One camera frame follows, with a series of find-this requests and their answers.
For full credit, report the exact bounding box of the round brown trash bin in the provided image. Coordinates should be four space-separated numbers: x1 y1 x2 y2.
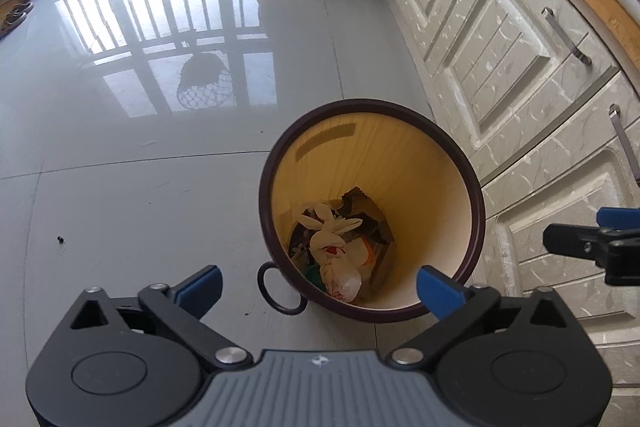
258 98 485 323

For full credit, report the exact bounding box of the sandal on floor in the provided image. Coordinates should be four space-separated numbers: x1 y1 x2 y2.
1 2 34 37

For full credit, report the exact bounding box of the brown cardboard scrap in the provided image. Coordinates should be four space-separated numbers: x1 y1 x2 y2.
338 187 394 245

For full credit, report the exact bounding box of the white cabinet front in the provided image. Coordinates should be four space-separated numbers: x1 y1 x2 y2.
390 0 639 397

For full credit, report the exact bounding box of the silver cabinet handle upper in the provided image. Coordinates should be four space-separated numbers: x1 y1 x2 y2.
541 6 592 67

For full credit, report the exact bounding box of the silver cabinet handle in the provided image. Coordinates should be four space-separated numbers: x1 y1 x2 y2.
541 6 592 67
608 104 640 185

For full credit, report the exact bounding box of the white plastic bag trash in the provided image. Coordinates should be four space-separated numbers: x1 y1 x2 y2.
288 202 362 303

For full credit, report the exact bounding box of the silver cabinet handle lower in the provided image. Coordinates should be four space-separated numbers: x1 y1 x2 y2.
608 104 640 185

